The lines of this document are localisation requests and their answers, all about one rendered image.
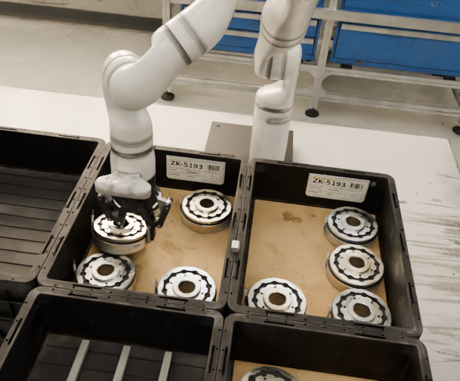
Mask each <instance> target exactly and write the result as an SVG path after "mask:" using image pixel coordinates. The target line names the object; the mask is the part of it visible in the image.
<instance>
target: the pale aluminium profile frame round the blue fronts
mask: <svg viewBox="0 0 460 381"><path fill-rule="evenodd" d="M172 2H173V3H180V4H187V5H191V4H192V3H193V2H195V0H162V25H165V23H167V22H168V21H169V20H170V19H171V3H172ZM265 2H266V1H260V0H239V2H238V5H237V6H236V10H244V11H257V12H262V10H263V7H264V4H265ZM337 5H338V0H329V6H328V7H327V8H325V5H324V8H321V7H316V8H315V10H314V13H313V15H312V17H311V18H317V19H322V22H321V26H320V34H319V38H318V42H317V47H316V55H315V59H314V60H306V61H303V59H301V66H300V71H307V72H309V73H311V86H310V87H308V88H306V89H302V88H295V96H294V98H303V99H310V108H312V109H307V110H305V115H306V116H309V117H313V118H314V117H318V115H319V112H318V111H317V110H314V109H317V104H318V101H329V102H335V103H343V104H355V105H362V106H368V107H380V108H388V109H394V110H407V111H413V112H420V113H432V114H440V115H446V116H458V117H460V79H458V77H456V76H443V75H436V74H432V76H429V75H422V74H415V73H402V72H395V71H388V70H376V69H369V68H362V67H352V65H350V64H342V63H341V65H335V64H328V63H326V59H327V55H328V51H329V50H330V51H331V50H332V45H333V41H334V40H331V36H332V29H333V26H337V22H338V21H345V22H352V23H365V24H372V25H379V26H393V27H400V28H407V29H420V30H427V31H434V32H442V33H455V34H460V22H453V21H446V20H432V19H425V18H418V17H404V16H397V15H390V14H377V13H369V12H362V11H349V10H342V9H337ZM323 28H324V30H323ZM253 56H254V55H248V54H235V53H229V52H222V51H207V52H206V53H204V55H203V56H201V57H200V58H198V59H201V60H213V61H220V62H228V63H234V64H247V65H253ZM331 74H333V75H339V76H352V77H360V78H367V79H379V80H386V81H393V82H405V83H412V84H419V85H432V86H439V87H446V88H451V89H452V92H453V94H454V96H455V99H456V101H457V104H458V107H453V106H446V105H439V104H427V103H420V102H413V101H401V100H394V99H387V98H375V97H368V96H361V95H355V94H342V93H335V92H328V91H326V90H325V89H324V88H323V85H322V81H323V80H324V79H325V78H326V77H327V76H330V75H331ZM173 84H180V85H192V86H199V87H206V88H219V89H225V90H232V91H244V92H251V93H257V91H258V89H259V88H261V87H263V86H265V85H264V84H257V83H250V82H237V81H230V80H224V79H211V78H205V77H198V76H185V75H178V77H177V78H176V80H174V81H173ZM169 91H171V85H170V86H169V87H168V88H167V90H166V92H164V93H163V94H162V96H161V99H163V100H166V101H170V100H172V99H174V94H173V93H171V92H169ZM458 123H459V125H460V119H459V121H458ZM452 130H453V131H454V132H455V133H456V134H458V135H460V126H454V127H453V128H452Z"/></svg>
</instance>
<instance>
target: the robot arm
mask: <svg viewBox="0 0 460 381"><path fill-rule="evenodd" d="M238 2H239V0H195V2H193V3H192V4H191V5H189V6H188V7H187V8H185V9H184V10H182V12H180V13H179V14H177V15H176V16H175V17H173V18H172V19H170V20H169V21H168V22H167V23H165V25H163V26H161V27H160V28H158V29H157V31H155V32H154V34H153V35H152V37H151V43H152V47H151V49H150V50H149V51H148V52H147V53H146V54H145V55H144V56H143V57H142V58H139V57H138V56H137V55H136V54H135V53H133V52H131V51H127V50H118V51H114V52H113V53H112V54H110V55H109V56H108V57H107V58H106V60H105V61H104V62H103V66H102V68H101V84H102V89H103V96H104V100H105V104H106V108H107V113H108V117H109V124H110V149H111V151H110V166H111V175H105V176H101V177H99V178H98V179H97V180H96V181H95V183H94V184H95V190H96V192H98V193H99V194H98V195H97V201H98V203H99V204H100V207H101V209H102V210H103V213H104V215H105V216H106V218H107V221H115V222H116V224H117V225H118V227H120V228H124V227H127V226H128V219H126V218H125V217H126V215H127V212H135V213H137V214H140V216H141V218H142V220H143V221H144V222H145V225H146V226H147V228H146V236H147V243H151V241H153V240H154V238H155V236H156V227H157V228H162V226H163V224H164V222H165V219H166V217H167V215H168V212H169V210H170V208H171V205H172V202H173V199H172V198H171V197H167V199H165V198H163V197H160V196H159V194H158V192H157V191H156V159H155V153H154V149H153V124H152V120H151V118H150V115H149V113H148V111H147V107H148V106H150V105H151V104H153V103H154V102H155V101H157V100H158V99H159V98H160V97H161V96H162V94H163V93H164V92H165V91H166V90H167V88H168V87H169V86H170V85H171V84H172V83H173V81H174V80H176V78H177V77H178V75H179V74H180V73H181V71H182V70H183V69H184V68H185V67H187V66H189V65H190V64H191V63H193V62H194V61H195V60H197V59H198V58H200V57H201V56H203V55H204V53H206V52H207V51H209V50H210V49H212V48H213V47H214V46H215V45H216V44H217V43H218V42H219V41H220V40H221V38H222V37H223V35H224V34H225V32H226V31H227V28H228V26H229V24H230V21H231V19H232V17H233V14H234V11H235V10H236V6H237V5H238ZM318 2H319V0H267V1H266V2H265V4H264V7H263V10H262V13H261V22H260V32H259V38H258V41H257V44H256V47H255V52H254V56H253V67H254V71H255V74H256V75H257V76H258V77H260V78H262V79H273V80H279V81H278V82H275V83H272V84H269V85H265V86H263V87H261V88H259V89H258V91H257V93H256V96H255V110H254V118H253V125H252V139H251V146H250V153H249V160H251V159H253V158H262V159H269V160H280V161H284V159H285V155H286V146H287V140H288V136H289V126H290V122H291V116H292V107H293V102H294V96H295V88H296V84H297V80H298V74H299V72H300V66H301V58H302V48H301V41H302V40H303V38H304V37H305V35H306V32H307V29H308V27H309V25H310V20H311V17H312V15H313V13H314V10H315V8H316V5H317V3H318ZM112 198H113V199H114V200H115V201H116V202H117V203H118V205H119V206H120V209H119V212H117V211H116V208H115V206H114V205H113V202H112ZM156 203H158V204H159V208H160V211H161V212H160V215H159V217H155V215H154V213H153V206H154V205H155V204H156Z"/></svg>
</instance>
